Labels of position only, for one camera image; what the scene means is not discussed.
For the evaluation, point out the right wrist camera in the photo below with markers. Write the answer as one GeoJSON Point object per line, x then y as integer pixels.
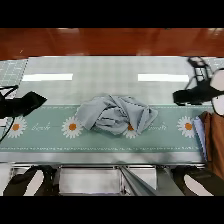
{"type": "Point", "coordinates": [196, 60]}

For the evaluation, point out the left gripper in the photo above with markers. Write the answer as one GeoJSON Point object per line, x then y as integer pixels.
{"type": "Point", "coordinates": [27, 102]}

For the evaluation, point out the brown garment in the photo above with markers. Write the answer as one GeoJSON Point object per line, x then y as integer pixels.
{"type": "Point", "coordinates": [216, 143]}

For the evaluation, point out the light blue garment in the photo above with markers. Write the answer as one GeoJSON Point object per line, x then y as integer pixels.
{"type": "Point", "coordinates": [200, 133]}

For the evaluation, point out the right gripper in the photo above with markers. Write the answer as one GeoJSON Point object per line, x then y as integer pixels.
{"type": "Point", "coordinates": [200, 94]}

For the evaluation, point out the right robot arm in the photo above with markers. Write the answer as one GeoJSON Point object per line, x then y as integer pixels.
{"type": "Point", "coordinates": [218, 80]}

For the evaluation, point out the grey shirt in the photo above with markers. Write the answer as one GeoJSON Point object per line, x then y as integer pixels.
{"type": "Point", "coordinates": [110, 113]}

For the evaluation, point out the silver frame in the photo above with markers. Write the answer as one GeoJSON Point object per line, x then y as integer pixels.
{"type": "Point", "coordinates": [90, 180]}

